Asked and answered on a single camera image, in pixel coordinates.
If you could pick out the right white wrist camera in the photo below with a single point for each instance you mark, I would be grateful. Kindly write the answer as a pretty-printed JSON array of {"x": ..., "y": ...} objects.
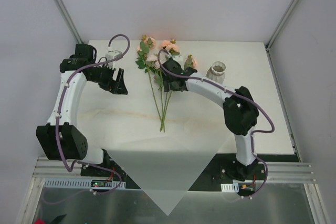
[{"x": 178, "y": 58}]

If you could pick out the left aluminium frame post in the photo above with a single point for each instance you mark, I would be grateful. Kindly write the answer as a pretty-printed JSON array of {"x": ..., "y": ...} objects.
[{"x": 68, "y": 21}]

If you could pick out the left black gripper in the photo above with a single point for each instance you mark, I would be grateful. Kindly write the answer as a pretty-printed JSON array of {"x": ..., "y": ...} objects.
[{"x": 113, "y": 81}]

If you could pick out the aluminium frame post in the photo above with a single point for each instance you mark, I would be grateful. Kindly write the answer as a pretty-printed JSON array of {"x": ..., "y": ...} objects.
[
  {"x": 68, "y": 21},
  {"x": 280, "y": 26}
]

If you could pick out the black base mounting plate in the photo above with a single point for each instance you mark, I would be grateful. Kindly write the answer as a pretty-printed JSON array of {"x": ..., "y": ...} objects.
[{"x": 222, "y": 169}]

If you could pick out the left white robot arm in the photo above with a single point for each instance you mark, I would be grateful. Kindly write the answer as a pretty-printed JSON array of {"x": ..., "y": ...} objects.
[{"x": 59, "y": 137}]

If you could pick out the white ribbed ceramic vase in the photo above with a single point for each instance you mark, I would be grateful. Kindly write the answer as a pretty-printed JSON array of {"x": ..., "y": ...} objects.
[{"x": 217, "y": 72}]

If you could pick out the pale pink rose stem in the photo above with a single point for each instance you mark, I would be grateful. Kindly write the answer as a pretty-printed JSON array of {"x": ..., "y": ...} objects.
[{"x": 161, "y": 98}]

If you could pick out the white wrapping paper sheet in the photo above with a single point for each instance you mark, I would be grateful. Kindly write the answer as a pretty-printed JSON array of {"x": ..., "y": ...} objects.
[{"x": 166, "y": 164}]

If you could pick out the left white cable duct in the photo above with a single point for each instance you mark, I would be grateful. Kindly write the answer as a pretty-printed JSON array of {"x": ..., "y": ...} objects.
[{"x": 70, "y": 183}]

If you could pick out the right white cable duct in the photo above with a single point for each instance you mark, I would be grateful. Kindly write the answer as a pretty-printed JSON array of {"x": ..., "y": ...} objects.
[{"x": 237, "y": 187}]

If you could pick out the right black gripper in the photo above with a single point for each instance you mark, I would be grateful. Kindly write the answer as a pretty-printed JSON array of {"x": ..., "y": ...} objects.
[{"x": 170, "y": 77}]

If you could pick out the white cable duct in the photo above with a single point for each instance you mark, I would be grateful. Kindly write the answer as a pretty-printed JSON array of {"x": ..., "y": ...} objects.
[
  {"x": 70, "y": 183},
  {"x": 237, "y": 187}
]

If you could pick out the right aluminium frame post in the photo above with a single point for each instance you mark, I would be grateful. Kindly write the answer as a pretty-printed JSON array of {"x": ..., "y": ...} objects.
[{"x": 280, "y": 26}]

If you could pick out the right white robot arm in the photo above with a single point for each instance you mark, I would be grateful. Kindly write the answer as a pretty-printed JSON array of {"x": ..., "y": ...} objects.
[{"x": 240, "y": 115}]

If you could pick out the peach rose stem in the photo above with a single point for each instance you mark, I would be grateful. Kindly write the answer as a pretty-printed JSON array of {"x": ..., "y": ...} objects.
[
  {"x": 145, "y": 47},
  {"x": 172, "y": 78},
  {"x": 171, "y": 47}
]

